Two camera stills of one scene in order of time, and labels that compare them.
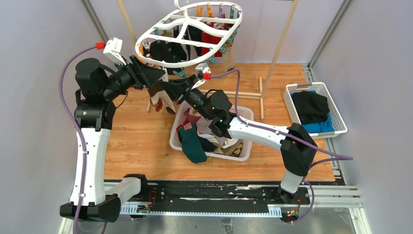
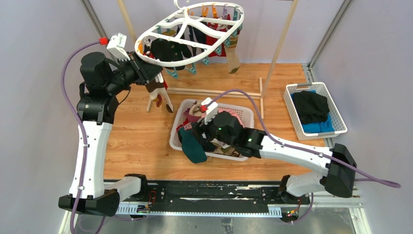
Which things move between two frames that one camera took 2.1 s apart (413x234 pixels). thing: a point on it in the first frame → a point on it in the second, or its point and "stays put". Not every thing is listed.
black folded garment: [312, 107] stays put
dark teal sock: [192, 145] stays put
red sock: [208, 38] → [210, 41]
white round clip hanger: [190, 33] stays put
